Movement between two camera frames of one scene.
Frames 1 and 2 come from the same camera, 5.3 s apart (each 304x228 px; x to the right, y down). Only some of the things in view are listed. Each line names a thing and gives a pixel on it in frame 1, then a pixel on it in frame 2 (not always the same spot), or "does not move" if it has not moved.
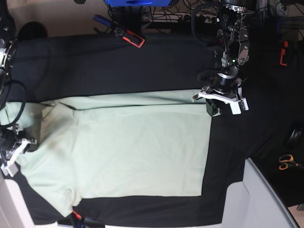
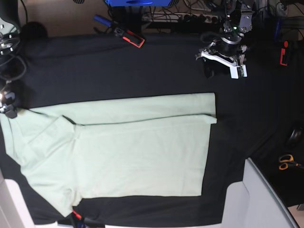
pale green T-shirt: (144, 145) does not move
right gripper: (224, 80) to (227, 45)
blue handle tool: (102, 20) does not move
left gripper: (8, 137) to (12, 96)
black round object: (294, 138) does not move
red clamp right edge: (282, 53) does not move
